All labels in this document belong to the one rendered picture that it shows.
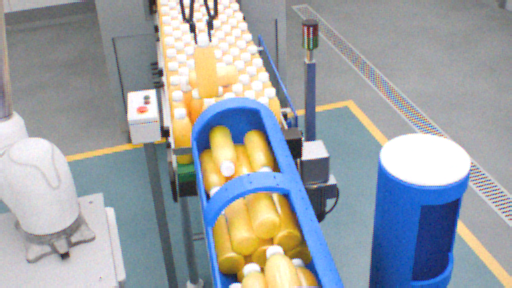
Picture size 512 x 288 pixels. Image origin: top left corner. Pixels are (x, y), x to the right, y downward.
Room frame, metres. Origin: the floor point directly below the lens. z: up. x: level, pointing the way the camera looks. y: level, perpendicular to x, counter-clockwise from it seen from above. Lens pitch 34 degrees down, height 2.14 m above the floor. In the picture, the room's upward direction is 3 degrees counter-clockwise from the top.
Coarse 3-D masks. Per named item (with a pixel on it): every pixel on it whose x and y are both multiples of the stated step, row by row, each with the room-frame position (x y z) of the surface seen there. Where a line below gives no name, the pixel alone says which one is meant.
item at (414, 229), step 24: (384, 168) 1.53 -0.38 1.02; (384, 192) 1.51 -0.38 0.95; (408, 192) 1.44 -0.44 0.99; (432, 192) 1.42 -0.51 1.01; (456, 192) 1.44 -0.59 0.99; (384, 216) 1.50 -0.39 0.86; (408, 216) 1.44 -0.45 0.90; (432, 216) 1.67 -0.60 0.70; (456, 216) 1.57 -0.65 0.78; (384, 240) 1.49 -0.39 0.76; (408, 240) 1.44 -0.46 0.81; (432, 240) 1.66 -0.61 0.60; (384, 264) 1.48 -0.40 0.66; (408, 264) 1.43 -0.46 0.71; (432, 264) 1.64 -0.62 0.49
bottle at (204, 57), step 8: (200, 48) 1.79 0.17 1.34; (208, 48) 1.79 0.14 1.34; (200, 56) 1.77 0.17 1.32; (208, 56) 1.77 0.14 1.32; (200, 64) 1.77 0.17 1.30; (208, 64) 1.77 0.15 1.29; (200, 72) 1.77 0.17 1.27; (208, 72) 1.77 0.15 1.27; (216, 72) 1.79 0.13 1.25; (200, 80) 1.77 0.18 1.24; (208, 80) 1.77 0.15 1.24; (216, 80) 1.79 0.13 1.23; (200, 88) 1.77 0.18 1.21; (208, 88) 1.77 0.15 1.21; (216, 88) 1.78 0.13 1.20; (200, 96) 1.78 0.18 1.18; (208, 96) 1.77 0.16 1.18
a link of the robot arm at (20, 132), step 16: (0, 0) 1.44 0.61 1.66; (0, 16) 1.43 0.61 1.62; (0, 32) 1.42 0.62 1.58; (0, 48) 1.41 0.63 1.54; (0, 64) 1.40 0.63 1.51; (0, 80) 1.39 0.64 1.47; (0, 96) 1.38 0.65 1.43; (0, 112) 1.37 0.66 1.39; (0, 128) 1.35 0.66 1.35; (16, 128) 1.37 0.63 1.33; (0, 144) 1.32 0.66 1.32
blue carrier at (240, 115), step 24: (216, 120) 1.64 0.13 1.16; (240, 120) 1.65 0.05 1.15; (264, 120) 1.55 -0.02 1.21; (192, 144) 1.58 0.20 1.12; (288, 168) 1.32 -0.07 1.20; (216, 192) 1.24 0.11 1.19; (240, 192) 1.19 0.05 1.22; (288, 192) 1.21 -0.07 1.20; (216, 216) 1.18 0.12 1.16; (312, 216) 1.15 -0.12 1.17; (312, 240) 1.03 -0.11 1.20; (216, 264) 1.04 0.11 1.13; (312, 264) 1.14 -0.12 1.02
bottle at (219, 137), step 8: (216, 128) 1.62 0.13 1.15; (224, 128) 1.62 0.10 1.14; (208, 136) 1.62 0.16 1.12; (216, 136) 1.58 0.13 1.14; (224, 136) 1.57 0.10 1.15; (216, 144) 1.54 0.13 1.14; (224, 144) 1.53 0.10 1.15; (232, 144) 1.55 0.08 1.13; (216, 152) 1.50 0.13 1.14; (224, 152) 1.49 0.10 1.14; (232, 152) 1.50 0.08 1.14; (216, 160) 1.48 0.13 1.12; (224, 160) 1.47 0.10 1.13; (232, 160) 1.47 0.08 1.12
